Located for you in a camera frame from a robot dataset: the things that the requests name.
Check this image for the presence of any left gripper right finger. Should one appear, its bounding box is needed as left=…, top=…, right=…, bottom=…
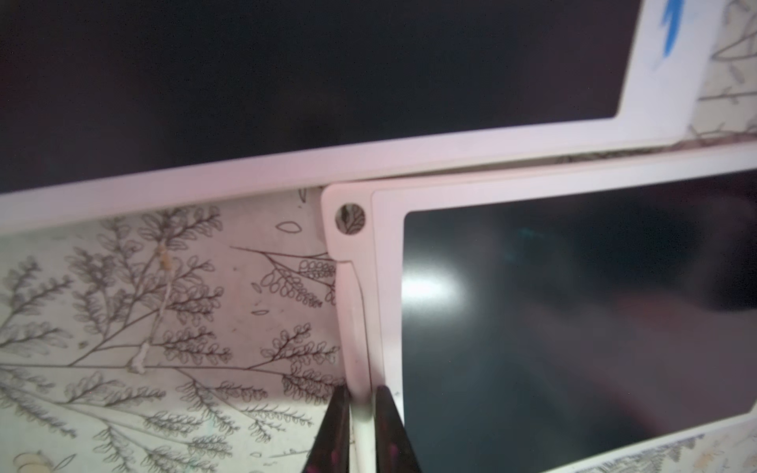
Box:
left=374, top=385, right=422, bottom=473

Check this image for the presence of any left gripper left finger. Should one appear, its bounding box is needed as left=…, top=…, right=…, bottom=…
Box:
left=302, top=385, right=351, bottom=473

